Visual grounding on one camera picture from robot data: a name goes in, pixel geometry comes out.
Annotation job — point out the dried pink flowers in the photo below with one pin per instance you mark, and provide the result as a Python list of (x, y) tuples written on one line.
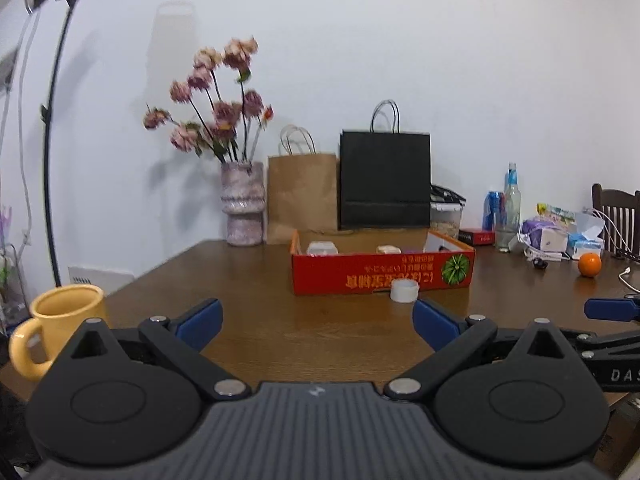
[(220, 110)]

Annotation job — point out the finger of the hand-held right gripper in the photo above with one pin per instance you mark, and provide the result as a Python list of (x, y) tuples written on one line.
[(607, 308)]

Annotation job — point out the black paper bag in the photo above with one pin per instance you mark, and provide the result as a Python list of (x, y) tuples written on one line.
[(385, 180)]

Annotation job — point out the pink speckled vase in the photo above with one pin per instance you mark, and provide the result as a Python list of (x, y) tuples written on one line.
[(242, 205)]

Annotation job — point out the black earphones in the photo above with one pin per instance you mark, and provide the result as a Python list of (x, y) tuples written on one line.
[(540, 263)]

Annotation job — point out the dark wooden chair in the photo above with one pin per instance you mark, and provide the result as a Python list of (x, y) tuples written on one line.
[(617, 215)]

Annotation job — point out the clear plastic organizer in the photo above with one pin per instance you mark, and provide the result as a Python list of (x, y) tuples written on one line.
[(12, 285)]

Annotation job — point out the black frames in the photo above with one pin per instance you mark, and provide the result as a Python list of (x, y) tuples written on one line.
[(446, 194)]

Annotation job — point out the blue drink can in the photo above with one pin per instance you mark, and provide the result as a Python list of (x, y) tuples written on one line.
[(491, 210)]

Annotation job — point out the orange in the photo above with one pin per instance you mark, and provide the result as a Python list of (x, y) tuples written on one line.
[(590, 265)]

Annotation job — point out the black floor lamp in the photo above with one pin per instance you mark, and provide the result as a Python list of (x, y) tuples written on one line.
[(52, 135)]

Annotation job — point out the red cardboard box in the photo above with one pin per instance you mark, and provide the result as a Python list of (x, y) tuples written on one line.
[(360, 275)]

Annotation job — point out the purple tissue pack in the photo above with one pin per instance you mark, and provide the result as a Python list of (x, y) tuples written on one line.
[(534, 232)]

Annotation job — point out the brown cardboard box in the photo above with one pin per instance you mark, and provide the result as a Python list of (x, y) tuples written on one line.
[(622, 435)]

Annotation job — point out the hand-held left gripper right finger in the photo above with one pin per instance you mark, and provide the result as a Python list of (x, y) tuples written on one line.
[(435, 322)]

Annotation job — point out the small white box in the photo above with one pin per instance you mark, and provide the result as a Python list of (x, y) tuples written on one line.
[(554, 240)]

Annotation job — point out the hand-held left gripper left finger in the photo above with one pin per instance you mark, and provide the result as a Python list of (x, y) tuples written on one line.
[(200, 322)]

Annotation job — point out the yellow mug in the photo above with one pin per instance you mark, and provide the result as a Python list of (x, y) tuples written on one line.
[(65, 320)]

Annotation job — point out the green and yellow snack packet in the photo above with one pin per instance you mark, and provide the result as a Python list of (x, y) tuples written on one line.
[(557, 211)]

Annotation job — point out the brown paper bag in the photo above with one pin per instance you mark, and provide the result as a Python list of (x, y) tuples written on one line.
[(302, 195)]

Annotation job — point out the clear glass bottle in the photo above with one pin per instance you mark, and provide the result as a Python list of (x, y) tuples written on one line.
[(510, 210)]

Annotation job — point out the small red box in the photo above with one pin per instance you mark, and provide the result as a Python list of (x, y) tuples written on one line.
[(477, 236)]

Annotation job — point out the clear plastic seed container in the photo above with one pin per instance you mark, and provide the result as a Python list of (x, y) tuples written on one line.
[(446, 222)]

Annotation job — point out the blue and white tissue box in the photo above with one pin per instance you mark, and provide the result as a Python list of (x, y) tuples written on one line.
[(587, 240)]

